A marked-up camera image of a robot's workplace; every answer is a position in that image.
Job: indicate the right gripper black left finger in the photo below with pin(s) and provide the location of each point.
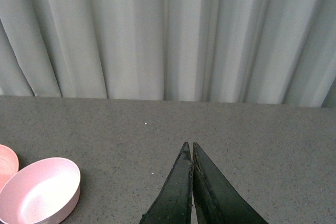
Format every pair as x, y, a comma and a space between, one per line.
174, 202

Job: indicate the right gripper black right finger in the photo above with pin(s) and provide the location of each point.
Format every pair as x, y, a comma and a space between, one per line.
216, 200

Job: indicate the light pink bowl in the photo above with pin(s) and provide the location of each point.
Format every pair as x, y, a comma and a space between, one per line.
46, 191

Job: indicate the pink plastic plate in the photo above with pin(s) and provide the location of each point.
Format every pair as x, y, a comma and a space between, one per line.
9, 165

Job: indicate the pale grey curtain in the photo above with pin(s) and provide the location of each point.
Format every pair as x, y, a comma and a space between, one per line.
253, 51

